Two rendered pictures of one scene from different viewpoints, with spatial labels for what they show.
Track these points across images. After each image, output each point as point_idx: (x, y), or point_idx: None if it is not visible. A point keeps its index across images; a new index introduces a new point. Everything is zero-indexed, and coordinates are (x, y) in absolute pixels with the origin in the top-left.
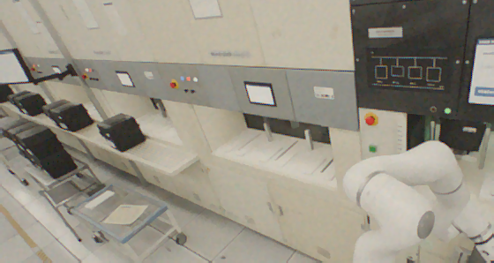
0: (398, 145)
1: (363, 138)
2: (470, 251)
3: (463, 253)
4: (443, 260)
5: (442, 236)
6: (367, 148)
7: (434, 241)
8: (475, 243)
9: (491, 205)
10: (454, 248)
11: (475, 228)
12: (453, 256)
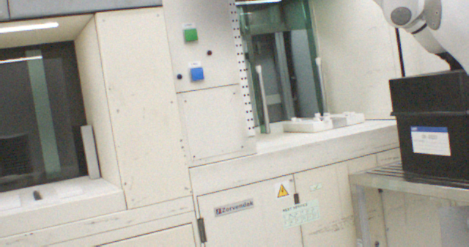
0: (231, 14)
1: (171, 19)
2: (368, 168)
3: (366, 171)
4: (338, 233)
5: None
6: (179, 41)
7: (319, 196)
8: (425, 24)
9: (330, 130)
10: (352, 174)
11: None
12: (364, 174)
